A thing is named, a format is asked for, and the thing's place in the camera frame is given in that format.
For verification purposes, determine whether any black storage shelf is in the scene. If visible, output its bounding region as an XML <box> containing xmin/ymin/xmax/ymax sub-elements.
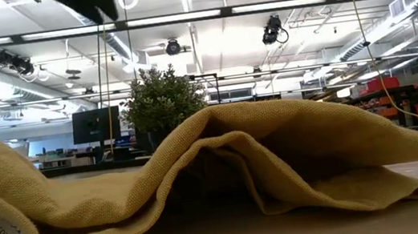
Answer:
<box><xmin>351</xmin><ymin>83</ymin><xmax>418</xmax><ymax>135</ymax></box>

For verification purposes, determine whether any black overhead beam with lights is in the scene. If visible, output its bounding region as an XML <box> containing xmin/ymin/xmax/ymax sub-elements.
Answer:
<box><xmin>0</xmin><ymin>0</ymin><xmax>358</xmax><ymax>47</ymax></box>

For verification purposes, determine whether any small green potted plant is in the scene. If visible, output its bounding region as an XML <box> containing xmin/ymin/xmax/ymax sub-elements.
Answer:
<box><xmin>113</xmin><ymin>59</ymin><xmax>214</xmax><ymax>158</ymax></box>

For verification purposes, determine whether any red storage box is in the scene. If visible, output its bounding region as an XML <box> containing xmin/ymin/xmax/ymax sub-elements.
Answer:
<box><xmin>357</xmin><ymin>75</ymin><xmax>401</xmax><ymax>97</ymax></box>

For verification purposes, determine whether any yellow folded cloth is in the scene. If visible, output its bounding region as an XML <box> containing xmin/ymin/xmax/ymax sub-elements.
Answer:
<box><xmin>0</xmin><ymin>70</ymin><xmax>418</xmax><ymax>234</ymax></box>

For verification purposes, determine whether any dark background monitor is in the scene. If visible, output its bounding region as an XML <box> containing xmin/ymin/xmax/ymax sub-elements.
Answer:
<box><xmin>69</xmin><ymin>105</ymin><xmax>124</xmax><ymax>146</ymax></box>

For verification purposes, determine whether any yellow hanging cable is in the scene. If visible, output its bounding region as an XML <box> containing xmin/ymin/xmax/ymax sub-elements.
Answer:
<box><xmin>346</xmin><ymin>0</ymin><xmax>418</xmax><ymax>135</ymax></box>

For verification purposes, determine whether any thin dark hanging cable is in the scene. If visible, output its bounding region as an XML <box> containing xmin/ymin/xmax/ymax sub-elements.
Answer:
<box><xmin>88</xmin><ymin>23</ymin><xmax>122</xmax><ymax>155</ymax></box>

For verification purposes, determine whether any black ceiling-mounted camera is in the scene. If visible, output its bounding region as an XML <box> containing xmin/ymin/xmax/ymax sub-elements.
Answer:
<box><xmin>163</xmin><ymin>37</ymin><xmax>184</xmax><ymax>57</ymax></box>
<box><xmin>258</xmin><ymin>12</ymin><xmax>290</xmax><ymax>47</ymax></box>
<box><xmin>0</xmin><ymin>44</ymin><xmax>36</xmax><ymax>80</ymax></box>

